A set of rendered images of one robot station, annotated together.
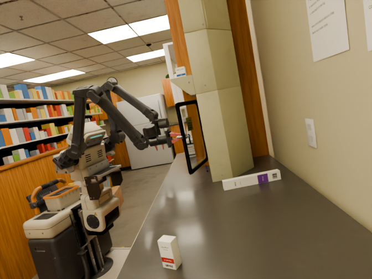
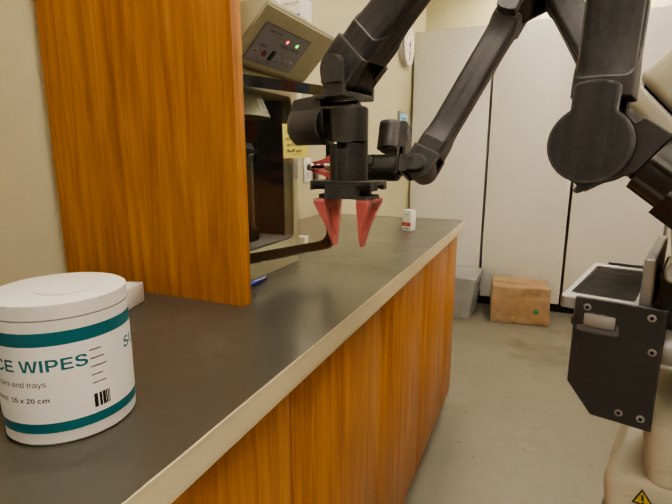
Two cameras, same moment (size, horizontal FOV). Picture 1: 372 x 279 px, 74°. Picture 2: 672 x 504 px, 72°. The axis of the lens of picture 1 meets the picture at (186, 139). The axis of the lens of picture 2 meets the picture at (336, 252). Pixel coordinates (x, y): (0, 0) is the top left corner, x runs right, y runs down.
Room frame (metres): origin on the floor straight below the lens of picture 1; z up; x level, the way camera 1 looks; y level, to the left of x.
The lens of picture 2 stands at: (2.43, 0.40, 1.23)
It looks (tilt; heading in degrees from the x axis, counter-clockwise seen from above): 12 degrees down; 198
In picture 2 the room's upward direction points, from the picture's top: straight up
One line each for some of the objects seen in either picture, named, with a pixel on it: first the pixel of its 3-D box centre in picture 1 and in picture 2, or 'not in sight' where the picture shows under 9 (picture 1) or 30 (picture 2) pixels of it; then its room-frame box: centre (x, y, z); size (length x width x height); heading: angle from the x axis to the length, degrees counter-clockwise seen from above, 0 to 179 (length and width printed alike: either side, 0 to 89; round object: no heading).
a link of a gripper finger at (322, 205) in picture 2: not in sight; (342, 215); (1.75, 0.19, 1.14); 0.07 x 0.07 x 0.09; 85
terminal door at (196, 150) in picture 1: (193, 134); (286, 171); (1.44, -0.05, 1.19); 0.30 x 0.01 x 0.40; 154
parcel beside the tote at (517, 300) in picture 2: not in sight; (518, 299); (-1.26, 0.66, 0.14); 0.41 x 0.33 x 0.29; 91
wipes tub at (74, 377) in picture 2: not in sight; (67, 350); (2.07, -0.03, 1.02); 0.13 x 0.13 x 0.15
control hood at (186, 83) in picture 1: (185, 88); (284, 46); (1.43, -0.05, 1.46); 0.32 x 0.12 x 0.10; 175
